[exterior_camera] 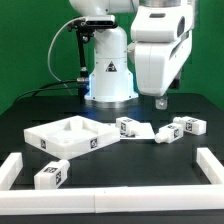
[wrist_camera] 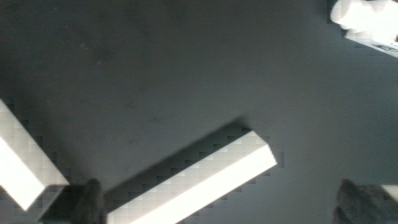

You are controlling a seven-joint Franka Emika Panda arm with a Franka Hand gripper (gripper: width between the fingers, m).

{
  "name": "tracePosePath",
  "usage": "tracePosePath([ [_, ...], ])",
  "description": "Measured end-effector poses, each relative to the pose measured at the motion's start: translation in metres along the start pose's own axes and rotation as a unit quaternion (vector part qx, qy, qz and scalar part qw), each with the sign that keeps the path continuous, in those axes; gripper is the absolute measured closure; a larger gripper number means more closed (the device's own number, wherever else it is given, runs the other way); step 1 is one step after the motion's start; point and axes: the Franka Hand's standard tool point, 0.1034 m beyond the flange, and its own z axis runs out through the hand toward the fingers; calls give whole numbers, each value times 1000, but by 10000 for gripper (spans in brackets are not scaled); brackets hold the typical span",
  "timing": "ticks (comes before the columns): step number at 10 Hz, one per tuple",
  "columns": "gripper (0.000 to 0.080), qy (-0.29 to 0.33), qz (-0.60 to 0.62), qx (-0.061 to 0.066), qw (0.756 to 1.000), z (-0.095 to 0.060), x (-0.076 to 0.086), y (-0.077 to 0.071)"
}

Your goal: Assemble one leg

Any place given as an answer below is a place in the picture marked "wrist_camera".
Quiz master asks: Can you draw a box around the white U-shaped fence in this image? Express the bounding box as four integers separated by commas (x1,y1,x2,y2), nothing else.
0,100,70,210

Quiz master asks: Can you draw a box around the white square tabletop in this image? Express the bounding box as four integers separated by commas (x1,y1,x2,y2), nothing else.
331,0,398,58

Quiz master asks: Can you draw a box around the white table leg with tag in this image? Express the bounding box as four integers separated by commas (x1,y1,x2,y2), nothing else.
107,131,277,224

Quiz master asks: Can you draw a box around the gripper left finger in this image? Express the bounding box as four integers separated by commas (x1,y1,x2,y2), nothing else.
39,179,107,224

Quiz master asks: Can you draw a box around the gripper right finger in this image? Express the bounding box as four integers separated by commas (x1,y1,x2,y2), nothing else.
333,179,398,224

